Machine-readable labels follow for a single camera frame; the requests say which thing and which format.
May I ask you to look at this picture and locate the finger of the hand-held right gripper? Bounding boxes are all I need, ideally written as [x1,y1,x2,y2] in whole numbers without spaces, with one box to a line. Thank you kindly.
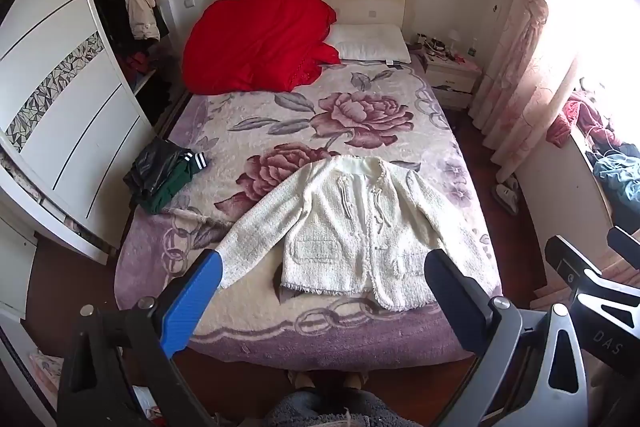
[606,226,640,269]
[544,234,604,291]

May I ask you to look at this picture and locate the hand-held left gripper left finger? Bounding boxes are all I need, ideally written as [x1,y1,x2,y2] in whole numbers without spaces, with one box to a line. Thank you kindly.
[56,248,223,427]

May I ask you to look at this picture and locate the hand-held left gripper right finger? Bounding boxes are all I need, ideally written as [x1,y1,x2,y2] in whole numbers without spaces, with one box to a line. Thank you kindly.
[423,248,590,427]

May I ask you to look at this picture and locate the white tweed jacket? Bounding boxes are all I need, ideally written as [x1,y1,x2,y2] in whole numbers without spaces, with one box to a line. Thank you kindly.
[216,156,502,312]

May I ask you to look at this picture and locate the red clothes on wardrobe shelf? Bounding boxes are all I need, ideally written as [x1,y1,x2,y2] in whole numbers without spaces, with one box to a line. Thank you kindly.
[122,52,153,82]

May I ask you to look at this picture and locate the blue cloth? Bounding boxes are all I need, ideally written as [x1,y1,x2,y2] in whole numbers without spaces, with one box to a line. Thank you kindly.
[592,144,640,208]

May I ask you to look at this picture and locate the white shoes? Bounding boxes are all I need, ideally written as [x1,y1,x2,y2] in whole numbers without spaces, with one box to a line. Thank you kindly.
[492,174,521,215]

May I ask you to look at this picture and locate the green garment with white stripes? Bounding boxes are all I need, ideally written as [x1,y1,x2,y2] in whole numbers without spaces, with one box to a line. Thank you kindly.
[137,149,211,215]

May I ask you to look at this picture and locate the red cloth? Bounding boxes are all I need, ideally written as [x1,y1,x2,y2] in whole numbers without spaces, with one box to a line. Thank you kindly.
[546,91,606,148]

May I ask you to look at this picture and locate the black folded garment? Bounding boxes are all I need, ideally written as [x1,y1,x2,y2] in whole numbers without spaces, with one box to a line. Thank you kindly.
[123,139,190,198]

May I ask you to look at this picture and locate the person's grey fuzzy clothing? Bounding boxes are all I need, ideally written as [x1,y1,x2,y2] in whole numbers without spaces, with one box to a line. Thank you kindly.
[262,389,401,427]

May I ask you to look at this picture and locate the floral fleece blanket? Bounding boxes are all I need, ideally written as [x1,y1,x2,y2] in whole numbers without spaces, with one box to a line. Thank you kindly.
[114,57,493,370]

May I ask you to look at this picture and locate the white nightstand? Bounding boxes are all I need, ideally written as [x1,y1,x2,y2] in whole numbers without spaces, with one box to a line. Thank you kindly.
[422,52,483,110]

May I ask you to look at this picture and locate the white wardrobe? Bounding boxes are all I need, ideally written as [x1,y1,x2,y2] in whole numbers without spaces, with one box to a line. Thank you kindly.
[0,0,173,265]

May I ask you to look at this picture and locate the pink floral curtain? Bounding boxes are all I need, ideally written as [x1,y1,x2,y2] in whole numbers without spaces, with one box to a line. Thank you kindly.
[470,0,591,180]

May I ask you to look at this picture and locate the pile of small nightstand items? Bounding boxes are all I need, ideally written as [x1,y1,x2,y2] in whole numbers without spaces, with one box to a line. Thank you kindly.
[410,29,481,62]

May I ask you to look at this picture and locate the red quilt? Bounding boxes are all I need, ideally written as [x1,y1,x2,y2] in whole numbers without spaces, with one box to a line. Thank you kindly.
[181,0,342,96]

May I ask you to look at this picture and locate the white pillow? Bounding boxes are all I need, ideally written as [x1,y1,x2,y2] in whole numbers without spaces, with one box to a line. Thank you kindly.
[325,23,412,62]

